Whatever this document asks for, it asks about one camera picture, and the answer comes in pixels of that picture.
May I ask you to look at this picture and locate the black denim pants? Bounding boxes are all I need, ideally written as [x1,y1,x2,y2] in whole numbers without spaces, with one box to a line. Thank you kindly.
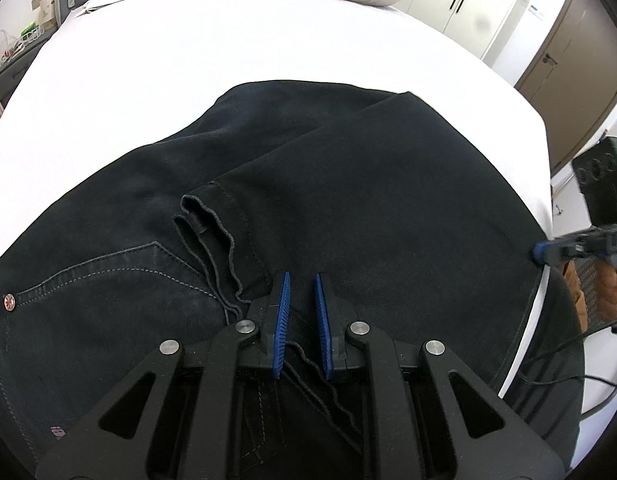
[0,81,543,479]

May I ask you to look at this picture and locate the person's right hand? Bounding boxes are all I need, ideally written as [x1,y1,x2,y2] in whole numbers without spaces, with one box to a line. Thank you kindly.
[595,260,617,322]

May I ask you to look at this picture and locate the brown wooden door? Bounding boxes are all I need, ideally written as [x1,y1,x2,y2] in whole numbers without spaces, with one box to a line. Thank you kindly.
[516,0,617,174]

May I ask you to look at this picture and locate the white bed mattress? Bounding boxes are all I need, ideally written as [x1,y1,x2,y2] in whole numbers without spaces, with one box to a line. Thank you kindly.
[0,0,554,401]

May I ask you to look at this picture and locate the dark grey nightstand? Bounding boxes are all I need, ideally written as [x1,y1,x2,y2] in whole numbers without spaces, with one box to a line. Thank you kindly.
[0,28,56,107]

